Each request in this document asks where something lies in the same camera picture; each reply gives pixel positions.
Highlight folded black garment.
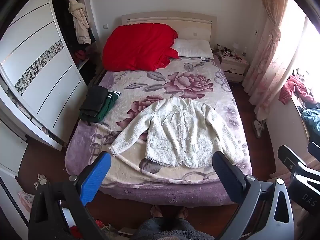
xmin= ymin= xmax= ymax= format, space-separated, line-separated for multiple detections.
xmin=79 ymin=85 xmax=109 ymax=117

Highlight red quilt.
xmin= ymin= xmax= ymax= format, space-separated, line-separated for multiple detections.
xmin=102 ymin=23 xmax=179 ymax=71

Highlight white slippers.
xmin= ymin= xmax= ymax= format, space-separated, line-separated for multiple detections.
xmin=253 ymin=119 xmax=265 ymax=139

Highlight black hanging clothes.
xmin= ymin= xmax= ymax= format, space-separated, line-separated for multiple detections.
xmin=53 ymin=0 xmax=77 ymax=55

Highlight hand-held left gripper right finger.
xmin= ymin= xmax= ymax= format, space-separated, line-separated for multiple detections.
xmin=212 ymin=151 xmax=294 ymax=240

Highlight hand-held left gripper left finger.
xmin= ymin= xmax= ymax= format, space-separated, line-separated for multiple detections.
xmin=29 ymin=151 xmax=112 ymax=240

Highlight floral purple blanket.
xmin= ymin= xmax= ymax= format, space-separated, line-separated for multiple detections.
xmin=65 ymin=55 xmax=252 ymax=208

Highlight person's left foot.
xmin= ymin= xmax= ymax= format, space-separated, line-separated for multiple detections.
xmin=150 ymin=204 xmax=164 ymax=219

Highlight red thing on floor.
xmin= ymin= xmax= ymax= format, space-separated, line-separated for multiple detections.
xmin=69 ymin=219 xmax=103 ymax=238

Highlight beige bed headboard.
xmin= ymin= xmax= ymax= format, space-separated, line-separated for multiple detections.
xmin=121 ymin=11 xmax=218 ymax=50

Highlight clutter of small bedside things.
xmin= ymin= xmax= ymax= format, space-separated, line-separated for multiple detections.
xmin=216 ymin=44 xmax=248 ymax=60

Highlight teal cloth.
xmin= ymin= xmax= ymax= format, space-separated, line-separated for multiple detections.
xmin=301 ymin=108 xmax=320 ymax=133

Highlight pink cloth on floor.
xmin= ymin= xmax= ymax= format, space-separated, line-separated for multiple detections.
xmin=18 ymin=191 xmax=35 ymax=211

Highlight person's right foot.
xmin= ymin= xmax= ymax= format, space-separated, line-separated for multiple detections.
xmin=175 ymin=206 xmax=190 ymax=220

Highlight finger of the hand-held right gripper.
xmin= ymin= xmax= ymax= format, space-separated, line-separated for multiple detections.
xmin=277 ymin=145 xmax=304 ymax=174
xmin=307 ymin=142 xmax=320 ymax=159

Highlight white pillow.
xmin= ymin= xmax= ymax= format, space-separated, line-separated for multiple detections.
xmin=172 ymin=39 xmax=214 ymax=60

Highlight white sliding-door wardrobe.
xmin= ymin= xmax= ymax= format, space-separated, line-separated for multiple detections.
xmin=0 ymin=0 xmax=98 ymax=178

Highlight person's foot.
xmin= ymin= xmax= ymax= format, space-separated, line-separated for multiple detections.
xmin=150 ymin=204 xmax=164 ymax=219
xmin=175 ymin=206 xmax=190 ymax=220

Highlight white fuzzy jacket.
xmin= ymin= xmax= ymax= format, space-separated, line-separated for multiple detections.
xmin=109 ymin=98 xmax=247 ymax=169

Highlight pink patterned curtain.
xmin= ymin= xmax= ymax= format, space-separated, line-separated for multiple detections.
xmin=242 ymin=0 xmax=289 ymax=122

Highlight person's grey fuzzy clothing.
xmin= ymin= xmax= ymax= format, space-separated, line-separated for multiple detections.
xmin=130 ymin=217 xmax=215 ymax=240

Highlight red clothes in wardrobe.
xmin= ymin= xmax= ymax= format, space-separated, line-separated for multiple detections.
xmin=74 ymin=50 xmax=88 ymax=63

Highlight beige hanging coat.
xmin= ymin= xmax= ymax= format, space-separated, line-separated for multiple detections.
xmin=67 ymin=0 xmax=92 ymax=45

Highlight folded green garment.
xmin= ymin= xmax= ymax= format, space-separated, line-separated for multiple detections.
xmin=79 ymin=91 xmax=121 ymax=123

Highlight white nightstand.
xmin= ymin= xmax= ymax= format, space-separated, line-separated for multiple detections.
xmin=218 ymin=53 xmax=249 ymax=83

